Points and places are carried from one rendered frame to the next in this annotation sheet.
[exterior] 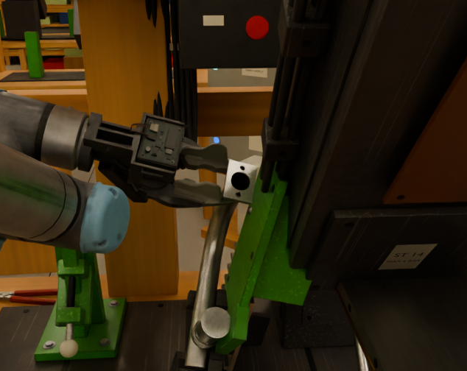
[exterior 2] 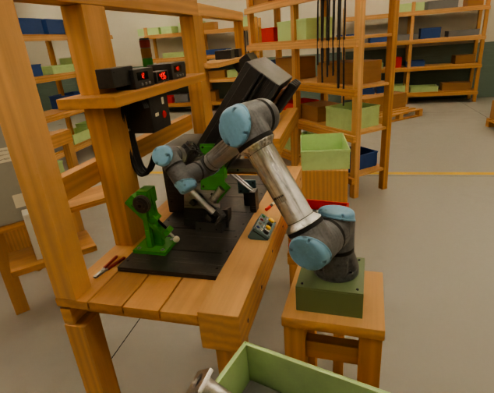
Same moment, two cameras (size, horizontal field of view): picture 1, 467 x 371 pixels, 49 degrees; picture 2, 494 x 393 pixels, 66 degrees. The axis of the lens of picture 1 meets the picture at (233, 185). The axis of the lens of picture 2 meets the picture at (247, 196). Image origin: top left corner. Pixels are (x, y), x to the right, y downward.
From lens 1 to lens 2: 1.49 m
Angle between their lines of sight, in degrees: 63
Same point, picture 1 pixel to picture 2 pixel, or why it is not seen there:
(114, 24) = (115, 125)
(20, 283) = (93, 269)
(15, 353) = (156, 260)
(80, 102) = (92, 167)
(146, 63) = (125, 138)
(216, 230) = not seen: hidden behind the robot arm
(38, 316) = (135, 257)
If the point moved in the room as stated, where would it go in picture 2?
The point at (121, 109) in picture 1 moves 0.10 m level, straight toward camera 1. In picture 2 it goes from (122, 159) to (146, 158)
